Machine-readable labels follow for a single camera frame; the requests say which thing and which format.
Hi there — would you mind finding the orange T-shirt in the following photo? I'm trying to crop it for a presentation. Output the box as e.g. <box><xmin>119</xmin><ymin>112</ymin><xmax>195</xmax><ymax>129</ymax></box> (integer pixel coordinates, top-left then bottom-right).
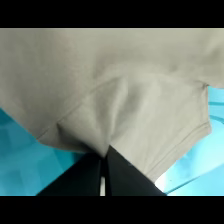
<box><xmin>0</xmin><ymin>28</ymin><xmax>224</xmax><ymax>185</ymax></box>

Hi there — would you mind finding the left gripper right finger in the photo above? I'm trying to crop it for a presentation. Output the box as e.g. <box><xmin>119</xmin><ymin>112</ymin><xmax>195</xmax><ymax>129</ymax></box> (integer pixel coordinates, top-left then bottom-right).
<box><xmin>105</xmin><ymin>144</ymin><xmax>167</xmax><ymax>197</ymax></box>

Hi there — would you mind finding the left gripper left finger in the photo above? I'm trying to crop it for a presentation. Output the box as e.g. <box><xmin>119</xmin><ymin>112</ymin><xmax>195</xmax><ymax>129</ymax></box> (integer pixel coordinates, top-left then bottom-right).
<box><xmin>35</xmin><ymin>154</ymin><xmax>102</xmax><ymax>197</ymax></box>

